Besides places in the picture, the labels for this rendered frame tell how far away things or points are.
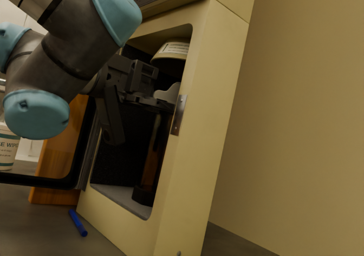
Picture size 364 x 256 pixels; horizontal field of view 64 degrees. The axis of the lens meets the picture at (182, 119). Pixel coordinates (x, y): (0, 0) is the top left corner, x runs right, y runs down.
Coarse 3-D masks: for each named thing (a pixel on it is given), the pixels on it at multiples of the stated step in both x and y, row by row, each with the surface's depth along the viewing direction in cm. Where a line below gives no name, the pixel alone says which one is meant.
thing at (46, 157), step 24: (0, 0) 60; (24, 24) 62; (0, 72) 60; (0, 96) 61; (0, 120) 61; (72, 120) 68; (0, 144) 61; (24, 144) 63; (48, 144) 66; (72, 144) 68; (0, 168) 61; (24, 168) 63; (48, 168) 66
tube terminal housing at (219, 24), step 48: (240, 0) 55; (144, 48) 74; (192, 48) 51; (240, 48) 56; (192, 96) 49; (192, 144) 50; (96, 192) 65; (192, 192) 51; (144, 240) 49; (192, 240) 52
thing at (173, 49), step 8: (168, 40) 63; (176, 40) 61; (184, 40) 60; (160, 48) 63; (168, 48) 60; (176, 48) 59; (184, 48) 59; (160, 56) 60; (168, 56) 59; (176, 56) 58; (184, 56) 58; (152, 64) 67; (160, 64) 70; (168, 64) 72; (176, 64) 73; (184, 64) 73; (168, 72) 73; (176, 72) 74
